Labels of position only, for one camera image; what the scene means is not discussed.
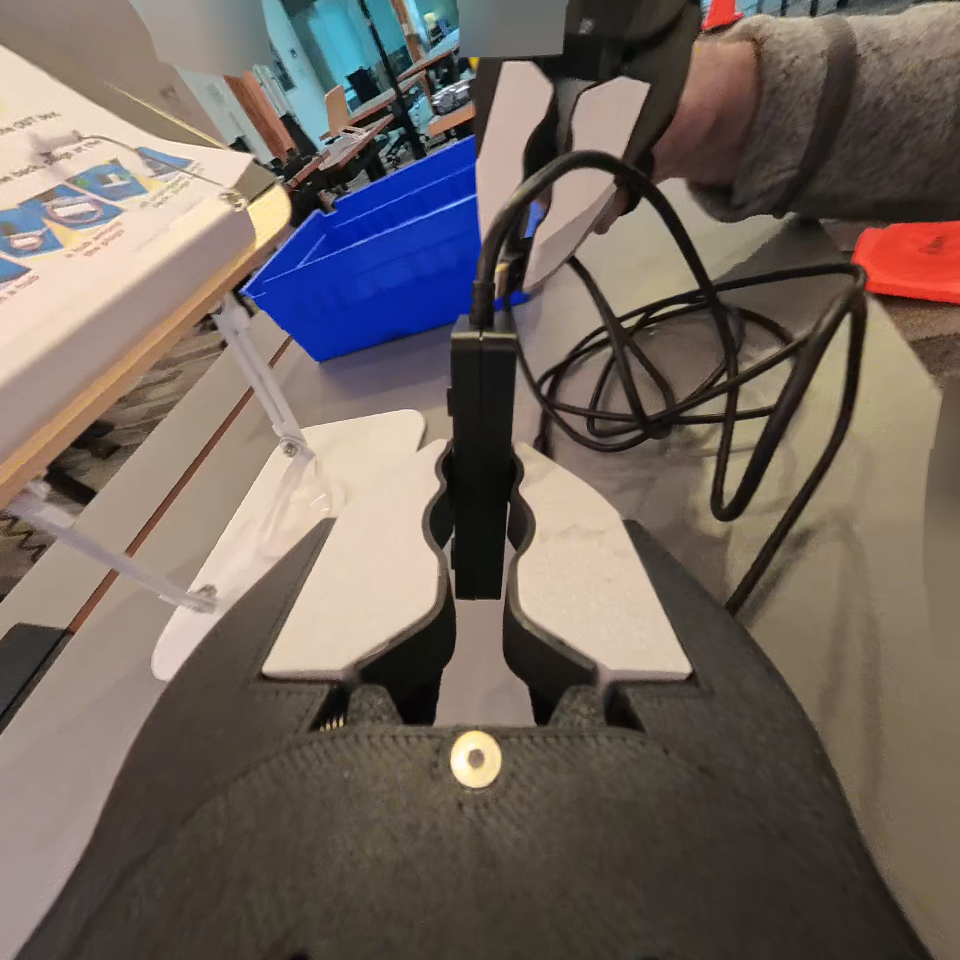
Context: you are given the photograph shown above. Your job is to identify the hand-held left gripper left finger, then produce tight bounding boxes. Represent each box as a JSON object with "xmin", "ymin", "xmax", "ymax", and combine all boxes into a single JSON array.
[{"xmin": 261, "ymin": 441, "xmax": 457, "ymax": 727}]

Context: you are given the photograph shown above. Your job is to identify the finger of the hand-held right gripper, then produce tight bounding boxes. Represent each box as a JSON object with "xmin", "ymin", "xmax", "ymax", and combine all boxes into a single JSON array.
[
  {"xmin": 476, "ymin": 60, "xmax": 560, "ymax": 256},
  {"xmin": 523, "ymin": 77, "xmax": 654, "ymax": 294}
]

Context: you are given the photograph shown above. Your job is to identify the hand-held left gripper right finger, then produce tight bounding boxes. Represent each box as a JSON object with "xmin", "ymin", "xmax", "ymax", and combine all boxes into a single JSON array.
[{"xmin": 502, "ymin": 441, "xmax": 693, "ymax": 727}]

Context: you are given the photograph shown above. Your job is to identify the long black usb cable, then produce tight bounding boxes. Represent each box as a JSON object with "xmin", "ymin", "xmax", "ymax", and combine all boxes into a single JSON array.
[{"xmin": 472, "ymin": 150, "xmax": 870, "ymax": 612}]

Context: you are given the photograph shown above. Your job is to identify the black box usb hub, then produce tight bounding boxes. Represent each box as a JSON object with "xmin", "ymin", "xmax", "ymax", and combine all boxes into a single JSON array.
[{"xmin": 448, "ymin": 313, "xmax": 520, "ymax": 601}]

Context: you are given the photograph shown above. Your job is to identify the blue divided plastic bin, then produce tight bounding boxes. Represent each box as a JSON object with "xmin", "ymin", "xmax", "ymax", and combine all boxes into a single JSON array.
[{"xmin": 241, "ymin": 135, "xmax": 535, "ymax": 363}]

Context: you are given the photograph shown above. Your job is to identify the person's right forearm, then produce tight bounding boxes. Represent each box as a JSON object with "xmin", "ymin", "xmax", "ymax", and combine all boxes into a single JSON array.
[{"xmin": 705, "ymin": 3, "xmax": 960, "ymax": 224}]

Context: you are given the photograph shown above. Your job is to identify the person's right hand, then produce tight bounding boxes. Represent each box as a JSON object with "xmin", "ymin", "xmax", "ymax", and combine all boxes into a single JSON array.
[{"xmin": 651, "ymin": 37, "xmax": 760, "ymax": 190}]

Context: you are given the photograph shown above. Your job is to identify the black floor lamp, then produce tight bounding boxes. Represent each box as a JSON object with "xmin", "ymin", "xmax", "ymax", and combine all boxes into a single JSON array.
[{"xmin": 358, "ymin": 0, "xmax": 421, "ymax": 162}]

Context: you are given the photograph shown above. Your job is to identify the white stand with wooden board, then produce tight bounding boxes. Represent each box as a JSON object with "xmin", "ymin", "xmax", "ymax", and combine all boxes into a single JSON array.
[{"xmin": 0, "ymin": 75, "xmax": 430, "ymax": 684}]

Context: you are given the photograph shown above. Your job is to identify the red cloth pouch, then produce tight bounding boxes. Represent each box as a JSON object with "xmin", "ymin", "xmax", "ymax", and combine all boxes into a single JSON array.
[{"xmin": 851, "ymin": 221, "xmax": 960, "ymax": 305}]

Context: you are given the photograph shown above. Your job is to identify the printed instruction sheets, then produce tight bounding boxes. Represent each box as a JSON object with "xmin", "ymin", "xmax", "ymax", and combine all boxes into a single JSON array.
[{"xmin": 0, "ymin": 45, "xmax": 256, "ymax": 429}]

